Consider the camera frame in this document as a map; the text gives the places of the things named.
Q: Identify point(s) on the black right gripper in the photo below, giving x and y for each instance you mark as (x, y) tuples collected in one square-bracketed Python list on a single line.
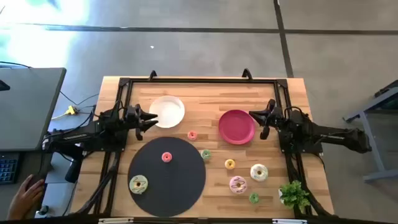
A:
[(272, 117)]

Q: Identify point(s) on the small pink donut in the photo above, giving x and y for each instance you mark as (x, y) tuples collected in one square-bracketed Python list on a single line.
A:
[(189, 135), (163, 157)]

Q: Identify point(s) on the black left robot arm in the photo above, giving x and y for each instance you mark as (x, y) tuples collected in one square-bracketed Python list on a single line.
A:
[(87, 133)]

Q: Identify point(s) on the pink round plate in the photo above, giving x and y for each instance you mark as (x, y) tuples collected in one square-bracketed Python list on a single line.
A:
[(236, 127)]

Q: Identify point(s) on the dark keyboard with blue keys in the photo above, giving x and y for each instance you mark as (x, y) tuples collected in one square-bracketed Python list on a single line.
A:
[(7, 169)]

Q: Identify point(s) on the small green donut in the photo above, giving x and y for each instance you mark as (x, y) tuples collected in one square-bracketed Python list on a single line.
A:
[(251, 198), (202, 154)]

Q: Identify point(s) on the small green potted plant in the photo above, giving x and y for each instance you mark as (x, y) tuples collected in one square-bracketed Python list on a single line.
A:
[(293, 196)]

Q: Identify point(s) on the large pink squiggle donut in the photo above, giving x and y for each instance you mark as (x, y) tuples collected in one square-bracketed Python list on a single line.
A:
[(232, 185)]

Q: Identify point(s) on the white round plate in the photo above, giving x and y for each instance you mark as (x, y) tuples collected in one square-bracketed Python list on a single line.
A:
[(167, 111)]

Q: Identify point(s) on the black metal table frame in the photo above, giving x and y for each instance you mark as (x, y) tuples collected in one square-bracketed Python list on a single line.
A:
[(202, 81)]

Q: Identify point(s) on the grey side table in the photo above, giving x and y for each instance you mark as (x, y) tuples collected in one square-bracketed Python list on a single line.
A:
[(28, 109)]

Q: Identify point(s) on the white metal bracket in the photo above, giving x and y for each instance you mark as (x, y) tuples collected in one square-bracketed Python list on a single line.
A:
[(115, 220), (289, 221)]

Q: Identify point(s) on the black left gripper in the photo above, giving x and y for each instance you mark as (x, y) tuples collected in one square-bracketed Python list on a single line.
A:
[(132, 116)]

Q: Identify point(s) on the grey metal stand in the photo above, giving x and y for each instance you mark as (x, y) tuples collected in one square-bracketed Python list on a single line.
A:
[(372, 146)]

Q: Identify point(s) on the person's hand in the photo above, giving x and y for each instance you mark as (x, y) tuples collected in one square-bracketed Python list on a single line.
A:
[(25, 199)]

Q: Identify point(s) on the large white sprinkled donut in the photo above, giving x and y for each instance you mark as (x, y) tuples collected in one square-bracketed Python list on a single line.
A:
[(253, 173)]

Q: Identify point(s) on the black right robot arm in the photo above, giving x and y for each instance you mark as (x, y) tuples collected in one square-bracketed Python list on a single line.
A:
[(326, 133)]

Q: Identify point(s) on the large green squiggle donut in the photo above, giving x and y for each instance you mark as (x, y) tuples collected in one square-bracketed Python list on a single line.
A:
[(132, 184)]

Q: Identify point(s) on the black round woven placemat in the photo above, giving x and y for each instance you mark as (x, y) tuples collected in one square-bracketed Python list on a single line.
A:
[(174, 186)]

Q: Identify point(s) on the small yellow donut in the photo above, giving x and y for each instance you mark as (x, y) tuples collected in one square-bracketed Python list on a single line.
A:
[(226, 164)]

